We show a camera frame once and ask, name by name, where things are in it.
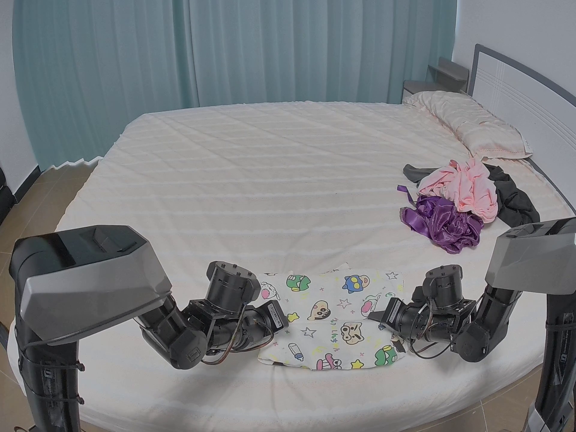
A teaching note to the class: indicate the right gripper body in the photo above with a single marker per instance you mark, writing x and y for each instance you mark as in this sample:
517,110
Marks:
418,324

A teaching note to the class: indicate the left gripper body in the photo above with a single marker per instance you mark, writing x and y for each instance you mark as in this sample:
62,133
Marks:
252,329

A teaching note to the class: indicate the white printed garment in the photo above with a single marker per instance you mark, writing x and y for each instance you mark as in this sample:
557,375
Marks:
333,322

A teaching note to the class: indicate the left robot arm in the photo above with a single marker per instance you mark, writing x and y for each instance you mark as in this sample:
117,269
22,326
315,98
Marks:
90,277

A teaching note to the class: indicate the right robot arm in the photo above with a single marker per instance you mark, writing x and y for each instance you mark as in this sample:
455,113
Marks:
531,259

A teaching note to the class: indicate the bed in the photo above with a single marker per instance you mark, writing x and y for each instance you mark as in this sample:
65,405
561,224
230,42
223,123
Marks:
270,173

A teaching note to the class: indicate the purple satin garment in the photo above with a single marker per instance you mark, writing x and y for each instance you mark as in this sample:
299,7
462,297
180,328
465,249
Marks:
445,227

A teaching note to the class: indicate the pink garment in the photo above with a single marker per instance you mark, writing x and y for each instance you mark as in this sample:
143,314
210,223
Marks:
472,187

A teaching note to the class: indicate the black garment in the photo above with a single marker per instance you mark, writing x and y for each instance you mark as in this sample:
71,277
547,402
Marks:
517,200

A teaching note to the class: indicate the cream pillow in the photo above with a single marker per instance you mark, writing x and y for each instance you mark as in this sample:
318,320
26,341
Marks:
486,133

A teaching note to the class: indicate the grey bedside table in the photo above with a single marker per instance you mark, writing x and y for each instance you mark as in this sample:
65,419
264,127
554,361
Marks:
443,72

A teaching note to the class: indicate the black drawer chest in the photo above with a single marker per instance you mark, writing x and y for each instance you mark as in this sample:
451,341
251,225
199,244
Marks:
4,196

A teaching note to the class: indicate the blue-green curtain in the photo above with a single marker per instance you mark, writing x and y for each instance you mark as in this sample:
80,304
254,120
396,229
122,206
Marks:
315,38
103,61

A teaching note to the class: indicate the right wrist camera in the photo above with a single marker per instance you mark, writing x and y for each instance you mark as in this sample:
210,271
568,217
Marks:
395,315

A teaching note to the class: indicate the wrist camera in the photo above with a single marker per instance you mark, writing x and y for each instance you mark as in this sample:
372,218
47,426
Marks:
395,315
276,317

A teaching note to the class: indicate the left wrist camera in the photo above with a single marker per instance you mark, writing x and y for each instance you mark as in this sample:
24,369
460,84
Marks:
276,317

